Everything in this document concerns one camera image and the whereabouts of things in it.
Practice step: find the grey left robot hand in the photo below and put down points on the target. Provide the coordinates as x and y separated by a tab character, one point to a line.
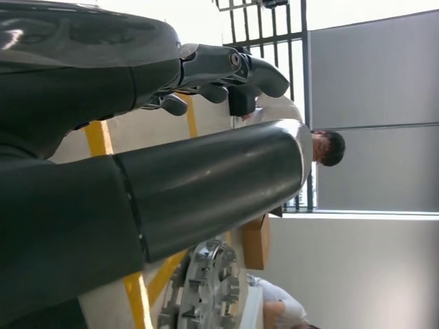
68	81

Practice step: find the yellow workbench tape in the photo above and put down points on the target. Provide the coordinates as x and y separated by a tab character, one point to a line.
97	138

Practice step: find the black case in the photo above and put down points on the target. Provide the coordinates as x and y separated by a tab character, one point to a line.
242	106

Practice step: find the brown cardboard box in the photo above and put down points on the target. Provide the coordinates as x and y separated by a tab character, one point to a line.
255	245

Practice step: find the black window grille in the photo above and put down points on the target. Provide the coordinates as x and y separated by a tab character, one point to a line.
305	68

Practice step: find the person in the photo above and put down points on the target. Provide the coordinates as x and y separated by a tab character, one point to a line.
329	147
284	304

